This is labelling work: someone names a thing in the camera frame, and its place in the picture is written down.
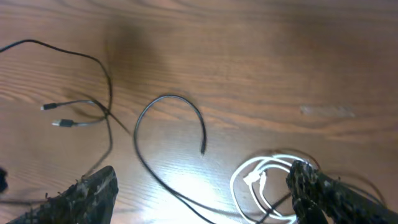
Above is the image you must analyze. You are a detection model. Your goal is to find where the black usb cable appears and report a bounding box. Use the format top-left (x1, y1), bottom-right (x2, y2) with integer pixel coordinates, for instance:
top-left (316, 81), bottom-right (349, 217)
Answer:
top-left (0, 39), bottom-right (386, 224)

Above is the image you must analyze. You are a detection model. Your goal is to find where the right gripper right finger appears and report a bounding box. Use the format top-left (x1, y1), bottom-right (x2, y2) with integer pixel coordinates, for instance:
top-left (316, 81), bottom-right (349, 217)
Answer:
top-left (286, 160), bottom-right (397, 224)

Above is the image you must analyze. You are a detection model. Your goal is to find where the white usb cable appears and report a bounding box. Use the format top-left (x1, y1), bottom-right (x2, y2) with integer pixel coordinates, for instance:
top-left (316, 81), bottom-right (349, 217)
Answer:
top-left (229, 154), bottom-right (312, 224)

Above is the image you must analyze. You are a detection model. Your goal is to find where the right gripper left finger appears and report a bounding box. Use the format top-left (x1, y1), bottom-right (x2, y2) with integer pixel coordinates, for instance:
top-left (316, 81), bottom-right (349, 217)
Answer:
top-left (6, 166), bottom-right (119, 224)

